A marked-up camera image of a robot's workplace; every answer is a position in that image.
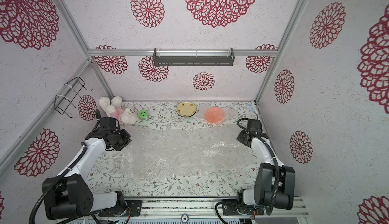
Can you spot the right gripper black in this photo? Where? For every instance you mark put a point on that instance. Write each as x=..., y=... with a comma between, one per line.
x=246, y=137

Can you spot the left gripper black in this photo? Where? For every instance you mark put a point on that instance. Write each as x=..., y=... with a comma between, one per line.
x=128, y=140

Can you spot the orange plate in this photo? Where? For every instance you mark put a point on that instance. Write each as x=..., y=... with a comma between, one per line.
x=215, y=115

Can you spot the yellow plate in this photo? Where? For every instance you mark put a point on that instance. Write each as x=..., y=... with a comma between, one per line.
x=186, y=109

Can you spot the clear bubble wrap sheet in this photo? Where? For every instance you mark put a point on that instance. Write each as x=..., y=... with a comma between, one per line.
x=164, y=153

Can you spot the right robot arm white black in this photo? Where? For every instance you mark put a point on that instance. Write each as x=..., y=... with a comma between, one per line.
x=275, y=182

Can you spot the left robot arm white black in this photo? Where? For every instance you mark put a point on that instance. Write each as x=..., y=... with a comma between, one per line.
x=67, y=196

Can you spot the white plush bunny pink dress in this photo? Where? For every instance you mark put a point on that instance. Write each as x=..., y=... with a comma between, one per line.
x=113, y=108

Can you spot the green round toy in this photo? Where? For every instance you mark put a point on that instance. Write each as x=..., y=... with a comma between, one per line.
x=143, y=114

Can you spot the blue toy with cord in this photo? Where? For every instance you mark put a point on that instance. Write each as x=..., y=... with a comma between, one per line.
x=253, y=110

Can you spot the black wire wall basket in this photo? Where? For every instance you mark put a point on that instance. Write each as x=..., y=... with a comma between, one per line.
x=62, y=102

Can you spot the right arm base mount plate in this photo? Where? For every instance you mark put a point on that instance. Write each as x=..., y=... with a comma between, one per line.
x=232, y=208

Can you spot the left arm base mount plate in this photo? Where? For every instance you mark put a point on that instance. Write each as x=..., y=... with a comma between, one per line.
x=133, y=209

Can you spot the aluminium front rail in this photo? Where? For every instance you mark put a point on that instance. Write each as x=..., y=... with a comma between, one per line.
x=175, y=207

